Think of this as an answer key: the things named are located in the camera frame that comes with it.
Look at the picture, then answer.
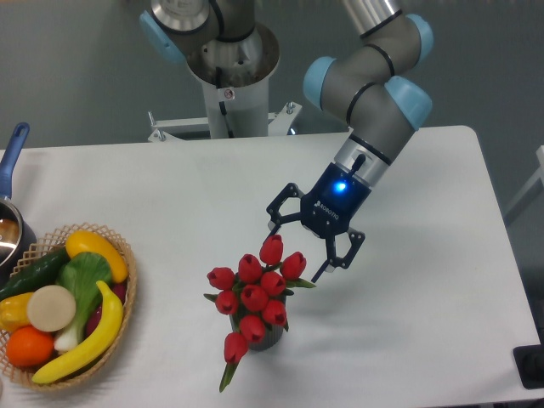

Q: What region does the white furniture frame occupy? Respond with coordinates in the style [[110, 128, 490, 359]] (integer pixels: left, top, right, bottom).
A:
[[503, 145, 543, 227]]

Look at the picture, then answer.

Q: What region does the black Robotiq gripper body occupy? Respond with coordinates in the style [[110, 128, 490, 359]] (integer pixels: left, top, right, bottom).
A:
[[300, 163, 371, 238]]

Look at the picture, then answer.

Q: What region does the red tulip bouquet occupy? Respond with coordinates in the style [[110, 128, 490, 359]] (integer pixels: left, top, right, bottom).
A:
[[204, 235, 315, 391]]

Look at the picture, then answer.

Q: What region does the green cucumber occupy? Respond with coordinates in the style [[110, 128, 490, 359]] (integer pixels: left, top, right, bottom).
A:
[[1, 247, 70, 301]]

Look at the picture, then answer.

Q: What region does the dark grey ribbed vase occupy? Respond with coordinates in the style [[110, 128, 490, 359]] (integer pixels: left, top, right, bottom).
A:
[[229, 296, 288, 351]]

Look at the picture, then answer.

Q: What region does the orange fruit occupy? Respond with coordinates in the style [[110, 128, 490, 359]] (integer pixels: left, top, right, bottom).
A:
[[6, 326, 54, 367]]

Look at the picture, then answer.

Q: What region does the blue handled saucepan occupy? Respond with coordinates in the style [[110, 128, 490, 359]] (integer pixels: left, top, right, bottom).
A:
[[1, 122, 37, 286]]

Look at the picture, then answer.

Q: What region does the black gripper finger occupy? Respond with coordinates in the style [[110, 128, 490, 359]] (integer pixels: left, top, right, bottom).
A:
[[266, 183, 303, 236], [310, 229, 366, 284]]

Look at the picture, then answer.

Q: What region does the green bok choy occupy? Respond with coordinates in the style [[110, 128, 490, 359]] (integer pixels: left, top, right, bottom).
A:
[[54, 252, 112, 354]]

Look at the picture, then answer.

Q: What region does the yellow bell pepper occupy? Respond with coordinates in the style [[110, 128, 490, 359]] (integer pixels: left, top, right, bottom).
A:
[[1, 292, 33, 332]]

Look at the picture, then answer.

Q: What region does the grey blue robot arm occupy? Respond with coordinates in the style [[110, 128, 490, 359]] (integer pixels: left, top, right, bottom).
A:
[[139, 1, 434, 270]]

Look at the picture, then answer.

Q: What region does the beige round disc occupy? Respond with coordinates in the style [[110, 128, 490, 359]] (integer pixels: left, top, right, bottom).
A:
[[26, 285, 76, 332]]

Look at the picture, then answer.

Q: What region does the black device at edge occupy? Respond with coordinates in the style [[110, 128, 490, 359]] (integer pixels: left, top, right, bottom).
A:
[[513, 344, 543, 389]]

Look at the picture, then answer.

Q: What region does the woven wicker basket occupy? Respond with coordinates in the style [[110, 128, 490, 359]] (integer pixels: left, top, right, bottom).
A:
[[1, 223, 137, 392]]

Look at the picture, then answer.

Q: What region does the yellow banana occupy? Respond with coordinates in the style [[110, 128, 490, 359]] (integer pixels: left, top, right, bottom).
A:
[[31, 280, 123, 385]]

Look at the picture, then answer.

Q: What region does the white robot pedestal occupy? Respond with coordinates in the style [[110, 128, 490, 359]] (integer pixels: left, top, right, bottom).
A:
[[140, 15, 303, 139]]

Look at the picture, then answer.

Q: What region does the dark red vegetable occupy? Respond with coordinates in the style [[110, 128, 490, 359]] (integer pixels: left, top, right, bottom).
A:
[[85, 280, 128, 337]]

